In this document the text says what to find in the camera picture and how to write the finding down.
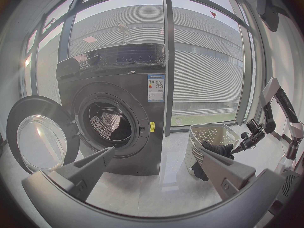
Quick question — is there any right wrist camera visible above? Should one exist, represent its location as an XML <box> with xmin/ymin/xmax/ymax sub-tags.
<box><xmin>246</xmin><ymin>118</ymin><xmax>263</xmax><ymax>134</ymax></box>

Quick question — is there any washing machine door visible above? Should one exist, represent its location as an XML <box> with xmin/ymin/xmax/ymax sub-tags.
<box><xmin>6</xmin><ymin>95</ymin><xmax>80</xmax><ymax>174</ymax></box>

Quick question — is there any grey washing machine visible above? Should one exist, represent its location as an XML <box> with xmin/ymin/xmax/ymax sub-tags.
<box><xmin>55</xmin><ymin>43</ymin><xmax>168</xmax><ymax>176</ymax></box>

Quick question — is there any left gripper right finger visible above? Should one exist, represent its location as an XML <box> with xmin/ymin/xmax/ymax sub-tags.
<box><xmin>192</xmin><ymin>146</ymin><xmax>257</xmax><ymax>202</ymax></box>

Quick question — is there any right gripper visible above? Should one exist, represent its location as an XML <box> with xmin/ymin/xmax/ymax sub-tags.
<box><xmin>240</xmin><ymin>132</ymin><xmax>266</xmax><ymax>150</ymax></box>

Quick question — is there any cream laundry basket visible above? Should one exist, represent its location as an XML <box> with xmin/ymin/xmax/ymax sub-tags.
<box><xmin>185</xmin><ymin>124</ymin><xmax>242</xmax><ymax>175</ymax></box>

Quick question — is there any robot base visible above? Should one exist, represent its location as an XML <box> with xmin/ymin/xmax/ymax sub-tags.
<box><xmin>268</xmin><ymin>151</ymin><xmax>304</xmax><ymax>219</ymax></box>

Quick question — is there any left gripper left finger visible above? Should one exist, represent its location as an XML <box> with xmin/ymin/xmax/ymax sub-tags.
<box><xmin>48</xmin><ymin>146</ymin><xmax>116</xmax><ymax>202</ymax></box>

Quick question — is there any window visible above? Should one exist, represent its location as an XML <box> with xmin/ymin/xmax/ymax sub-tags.
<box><xmin>21</xmin><ymin>0</ymin><xmax>263</xmax><ymax>138</ymax></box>

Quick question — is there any heap of dark clothes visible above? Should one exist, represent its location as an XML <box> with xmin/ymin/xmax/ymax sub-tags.
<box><xmin>192</xmin><ymin>140</ymin><xmax>235</xmax><ymax>182</ymax></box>

